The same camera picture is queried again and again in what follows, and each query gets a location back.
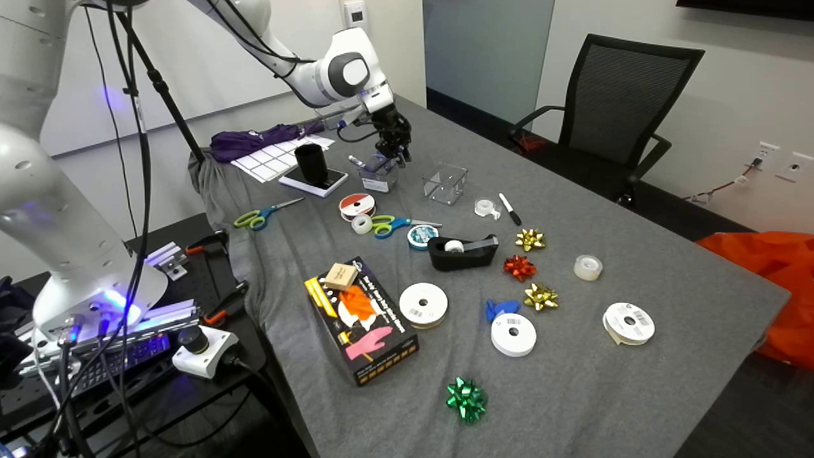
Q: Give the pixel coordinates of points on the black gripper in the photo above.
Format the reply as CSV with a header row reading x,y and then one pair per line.
x,y
393,129

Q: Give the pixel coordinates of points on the purple and white marker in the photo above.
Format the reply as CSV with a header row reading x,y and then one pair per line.
x,y
353,160

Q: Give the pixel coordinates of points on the white and red ribbon spool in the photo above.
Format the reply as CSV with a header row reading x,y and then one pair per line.
x,y
357,205

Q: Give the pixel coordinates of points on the green and blue scissors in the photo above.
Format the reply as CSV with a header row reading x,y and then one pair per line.
x,y
385,227

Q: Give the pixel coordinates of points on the clear tape roll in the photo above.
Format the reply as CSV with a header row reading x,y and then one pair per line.
x,y
361,225

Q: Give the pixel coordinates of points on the round Ice Breakers tin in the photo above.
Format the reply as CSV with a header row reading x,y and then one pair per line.
x,y
421,234

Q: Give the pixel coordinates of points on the black cup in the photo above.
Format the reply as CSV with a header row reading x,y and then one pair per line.
x,y
311,166

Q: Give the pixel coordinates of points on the small clear tape dispenser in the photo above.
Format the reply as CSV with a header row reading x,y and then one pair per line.
x,y
487,210

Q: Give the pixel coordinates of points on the black tape dispenser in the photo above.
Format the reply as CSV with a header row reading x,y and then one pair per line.
x,y
462,255

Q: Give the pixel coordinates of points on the black and white marker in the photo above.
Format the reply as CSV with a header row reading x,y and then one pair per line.
x,y
509,210

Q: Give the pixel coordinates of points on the white label sheet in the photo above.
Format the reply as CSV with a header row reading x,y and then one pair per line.
x,y
268,160

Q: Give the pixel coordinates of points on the gold gift bow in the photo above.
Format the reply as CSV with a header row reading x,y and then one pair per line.
x,y
540,299
529,241

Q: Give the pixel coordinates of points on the red gift bow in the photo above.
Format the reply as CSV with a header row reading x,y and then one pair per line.
x,y
520,269

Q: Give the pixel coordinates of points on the dark box of craft supplies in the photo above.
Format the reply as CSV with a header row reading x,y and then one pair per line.
x,y
359,326

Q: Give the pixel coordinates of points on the blue gift bow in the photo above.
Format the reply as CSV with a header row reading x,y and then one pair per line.
x,y
498,308

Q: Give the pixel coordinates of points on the whiteboard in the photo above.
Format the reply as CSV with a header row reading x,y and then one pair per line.
x,y
219,84

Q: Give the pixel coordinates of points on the frosted tape roll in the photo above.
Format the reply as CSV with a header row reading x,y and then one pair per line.
x,y
587,269

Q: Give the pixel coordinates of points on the black stand pole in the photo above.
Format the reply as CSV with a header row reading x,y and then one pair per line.
x,y
166,93

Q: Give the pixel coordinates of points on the black office chair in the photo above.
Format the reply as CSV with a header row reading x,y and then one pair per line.
x,y
627,93

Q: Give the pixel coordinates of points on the silver clamp device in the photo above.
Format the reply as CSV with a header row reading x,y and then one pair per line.
x,y
166,261

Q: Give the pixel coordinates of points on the green gift bow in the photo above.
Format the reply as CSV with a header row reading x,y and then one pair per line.
x,y
465,401

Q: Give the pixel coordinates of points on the white box with black knob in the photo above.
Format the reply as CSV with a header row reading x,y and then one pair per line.
x,y
205,350

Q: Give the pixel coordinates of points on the grey tablecloth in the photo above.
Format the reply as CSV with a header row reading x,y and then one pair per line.
x,y
576,382

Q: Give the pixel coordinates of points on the black cart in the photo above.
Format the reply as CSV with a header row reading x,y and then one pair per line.
x,y
211,415

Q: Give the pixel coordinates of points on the orange bag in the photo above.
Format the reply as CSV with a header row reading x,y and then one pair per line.
x,y
763,281

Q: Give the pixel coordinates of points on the robot base plate with light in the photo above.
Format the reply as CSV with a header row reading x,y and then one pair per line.
x,y
128,326

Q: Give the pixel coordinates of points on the white wall outlet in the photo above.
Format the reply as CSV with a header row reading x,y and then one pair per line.
x,y
769,154

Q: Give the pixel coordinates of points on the black wall screen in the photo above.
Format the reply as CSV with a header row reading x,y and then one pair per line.
x,y
746,5

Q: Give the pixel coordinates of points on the white wall plate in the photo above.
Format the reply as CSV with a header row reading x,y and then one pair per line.
x,y
800,166

